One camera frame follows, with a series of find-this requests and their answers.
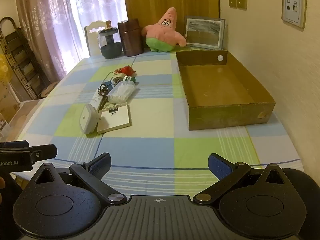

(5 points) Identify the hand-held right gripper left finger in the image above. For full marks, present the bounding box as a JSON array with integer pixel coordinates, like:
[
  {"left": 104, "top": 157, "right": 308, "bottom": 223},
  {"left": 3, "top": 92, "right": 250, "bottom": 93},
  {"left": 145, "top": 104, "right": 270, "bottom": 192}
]
[{"left": 31, "top": 152, "right": 127, "bottom": 205}]

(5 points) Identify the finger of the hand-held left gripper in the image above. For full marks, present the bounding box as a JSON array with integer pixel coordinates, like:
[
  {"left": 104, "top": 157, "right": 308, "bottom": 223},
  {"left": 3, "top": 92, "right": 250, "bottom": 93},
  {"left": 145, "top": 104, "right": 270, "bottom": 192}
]
[
  {"left": 27, "top": 144, "right": 57, "bottom": 161},
  {"left": 0, "top": 141, "right": 30, "bottom": 150}
]

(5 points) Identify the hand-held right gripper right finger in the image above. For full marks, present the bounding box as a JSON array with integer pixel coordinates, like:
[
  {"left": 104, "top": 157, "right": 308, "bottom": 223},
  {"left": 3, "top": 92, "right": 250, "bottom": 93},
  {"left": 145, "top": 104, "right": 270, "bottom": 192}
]
[{"left": 192, "top": 153, "right": 290, "bottom": 205}]

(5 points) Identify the tortoiseshell hair claw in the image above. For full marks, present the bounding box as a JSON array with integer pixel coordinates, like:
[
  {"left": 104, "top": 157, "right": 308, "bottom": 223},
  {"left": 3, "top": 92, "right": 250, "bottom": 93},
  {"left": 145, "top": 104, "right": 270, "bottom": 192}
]
[{"left": 96, "top": 83, "right": 112, "bottom": 113}]

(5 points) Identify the brown cardboard box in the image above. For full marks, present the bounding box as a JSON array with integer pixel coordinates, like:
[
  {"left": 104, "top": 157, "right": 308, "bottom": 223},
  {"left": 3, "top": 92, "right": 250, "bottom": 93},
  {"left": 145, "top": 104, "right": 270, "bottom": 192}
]
[{"left": 176, "top": 50, "right": 276, "bottom": 131}]

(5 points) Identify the person's left hand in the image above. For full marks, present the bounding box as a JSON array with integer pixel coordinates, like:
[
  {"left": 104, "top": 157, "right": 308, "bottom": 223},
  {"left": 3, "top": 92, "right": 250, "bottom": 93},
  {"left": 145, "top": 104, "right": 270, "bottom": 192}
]
[{"left": 0, "top": 176, "right": 6, "bottom": 203}]

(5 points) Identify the white furniture piece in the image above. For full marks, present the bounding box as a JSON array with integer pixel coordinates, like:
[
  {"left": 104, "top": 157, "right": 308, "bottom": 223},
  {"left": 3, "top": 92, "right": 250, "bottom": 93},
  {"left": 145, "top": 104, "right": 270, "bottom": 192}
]
[{"left": 0, "top": 99, "right": 48, "bottom": 140}]

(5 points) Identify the thick white square adapter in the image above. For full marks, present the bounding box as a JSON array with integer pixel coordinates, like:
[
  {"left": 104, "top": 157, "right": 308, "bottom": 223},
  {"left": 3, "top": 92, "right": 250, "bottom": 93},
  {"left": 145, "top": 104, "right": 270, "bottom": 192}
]
[{"left": 79, "top": 104, "right": 100, "bottom": 134}]

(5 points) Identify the beige basket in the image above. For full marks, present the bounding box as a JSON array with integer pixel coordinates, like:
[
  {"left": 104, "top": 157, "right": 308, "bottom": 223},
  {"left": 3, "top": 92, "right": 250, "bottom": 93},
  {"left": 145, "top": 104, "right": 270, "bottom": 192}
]
[{"left": 41, "top": 82, "right": 59, "bottom": 97}]

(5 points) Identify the white power strip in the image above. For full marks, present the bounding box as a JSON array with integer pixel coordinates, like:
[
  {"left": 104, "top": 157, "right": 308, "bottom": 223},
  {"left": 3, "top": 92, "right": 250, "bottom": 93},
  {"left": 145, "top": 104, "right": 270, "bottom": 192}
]
[{"left": 85, "top": 87, "right": 113, "bottom": 110}]

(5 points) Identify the checked tablecloth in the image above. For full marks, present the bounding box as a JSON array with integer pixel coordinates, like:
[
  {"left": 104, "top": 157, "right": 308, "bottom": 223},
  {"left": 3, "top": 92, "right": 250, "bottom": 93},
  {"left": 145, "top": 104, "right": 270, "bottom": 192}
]
[{"left": 5, "top": 51, "right": 304, "bottom": 198}]

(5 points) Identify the clear cotton swab box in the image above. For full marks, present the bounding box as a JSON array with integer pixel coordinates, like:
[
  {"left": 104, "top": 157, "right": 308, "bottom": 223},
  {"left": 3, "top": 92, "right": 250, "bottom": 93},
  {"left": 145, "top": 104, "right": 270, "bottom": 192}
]
[{"left": 107, "top": 81, "right": 137, "bottom": 104}]

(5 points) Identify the yellow round object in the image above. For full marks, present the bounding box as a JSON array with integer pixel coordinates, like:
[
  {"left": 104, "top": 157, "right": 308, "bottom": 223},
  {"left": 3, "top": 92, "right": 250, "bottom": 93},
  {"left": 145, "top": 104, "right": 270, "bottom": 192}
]
[{"left": 0, "top": 54, "right": 10, "bottom": 80}]

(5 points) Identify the black metal folding rack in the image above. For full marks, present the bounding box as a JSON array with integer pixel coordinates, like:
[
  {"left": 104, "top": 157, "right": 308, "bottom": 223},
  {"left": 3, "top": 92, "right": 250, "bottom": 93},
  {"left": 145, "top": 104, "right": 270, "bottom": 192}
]
[{"left": 0, "top": 17, "right": 50, "bottom": 100}]

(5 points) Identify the red toy figure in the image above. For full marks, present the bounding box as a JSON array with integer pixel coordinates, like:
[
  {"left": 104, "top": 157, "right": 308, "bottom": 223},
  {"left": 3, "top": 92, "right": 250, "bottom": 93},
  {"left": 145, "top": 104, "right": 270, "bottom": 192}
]
[{"left": 114, "top": 66, "right": 137, "bottom": 77}]

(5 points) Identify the glass jar with dark base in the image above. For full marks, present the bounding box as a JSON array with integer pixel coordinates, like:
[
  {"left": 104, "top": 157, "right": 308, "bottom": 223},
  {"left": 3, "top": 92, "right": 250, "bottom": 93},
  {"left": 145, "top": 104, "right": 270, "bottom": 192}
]
[{"left": 98, "top": 20, "right": 123, "bottom": 59}]

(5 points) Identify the cream wooden chair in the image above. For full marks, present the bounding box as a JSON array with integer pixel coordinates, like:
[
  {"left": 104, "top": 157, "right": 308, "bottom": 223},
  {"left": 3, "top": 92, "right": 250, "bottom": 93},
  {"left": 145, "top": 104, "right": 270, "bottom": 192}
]
[{"left": 84, "top": 20, "right": 108, "bottom": 57}]

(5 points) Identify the purple lace curtain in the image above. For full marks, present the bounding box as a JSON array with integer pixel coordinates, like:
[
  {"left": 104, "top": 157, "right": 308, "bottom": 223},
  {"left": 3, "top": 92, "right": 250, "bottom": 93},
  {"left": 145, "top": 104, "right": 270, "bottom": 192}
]
[{"left": 15, "top": 0, "right": 128, "bottom": 80}]

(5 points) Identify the brown metal thermos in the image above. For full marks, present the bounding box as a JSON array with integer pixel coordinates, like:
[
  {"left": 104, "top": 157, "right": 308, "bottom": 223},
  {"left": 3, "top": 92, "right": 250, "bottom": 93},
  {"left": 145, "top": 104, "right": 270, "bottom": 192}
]
[{"left": 117, "top": 19, "right": 144, "bottom": 57}]

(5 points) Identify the pink starfish plush toy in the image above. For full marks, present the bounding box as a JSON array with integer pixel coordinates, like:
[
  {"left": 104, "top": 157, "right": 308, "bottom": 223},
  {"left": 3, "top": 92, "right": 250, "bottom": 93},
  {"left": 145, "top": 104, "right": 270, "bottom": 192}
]
[{"left": 141, "top": 7, "right": 187, "bottom": 53}]

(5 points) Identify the flat white switch plate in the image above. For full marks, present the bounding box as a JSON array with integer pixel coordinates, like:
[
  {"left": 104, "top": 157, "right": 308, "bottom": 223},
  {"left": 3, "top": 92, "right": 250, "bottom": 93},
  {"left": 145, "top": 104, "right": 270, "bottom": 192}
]
[{"left": 97, "top": 102, "right": 132, "bottom": 134}]

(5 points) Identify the grey picture frame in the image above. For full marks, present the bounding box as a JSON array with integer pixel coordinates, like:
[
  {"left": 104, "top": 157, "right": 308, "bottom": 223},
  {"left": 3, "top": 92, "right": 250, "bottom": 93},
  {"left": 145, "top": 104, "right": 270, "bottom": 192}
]
[{"left": 184, "top": 16, "right": 226, "bottom": 51}]

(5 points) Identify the white network wall plate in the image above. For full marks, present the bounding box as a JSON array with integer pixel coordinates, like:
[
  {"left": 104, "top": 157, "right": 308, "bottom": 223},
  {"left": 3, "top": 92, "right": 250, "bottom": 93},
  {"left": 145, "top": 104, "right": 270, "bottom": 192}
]
[{"left": 282, "top": 0, "right": 307, "bottom": 29}]

